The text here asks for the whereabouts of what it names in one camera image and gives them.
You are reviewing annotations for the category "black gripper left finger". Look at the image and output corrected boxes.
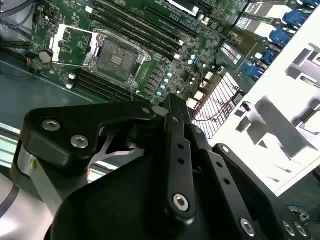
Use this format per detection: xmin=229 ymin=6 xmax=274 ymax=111
xmin=11 ymin=93 xmax=198 ymax=225

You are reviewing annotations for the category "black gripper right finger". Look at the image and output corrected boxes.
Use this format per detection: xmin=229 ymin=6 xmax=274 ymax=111
xmin=178 ymin=95 xmax=315 ymax=240

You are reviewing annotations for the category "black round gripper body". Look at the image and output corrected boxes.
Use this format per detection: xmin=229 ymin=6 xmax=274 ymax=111
xmin=44 ymin=153 xmax=241 ymax=240

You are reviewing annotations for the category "metal socket cover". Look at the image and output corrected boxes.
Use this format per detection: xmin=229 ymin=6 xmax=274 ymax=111
xmin=49 ymin=23 xmax=107 ymax=70

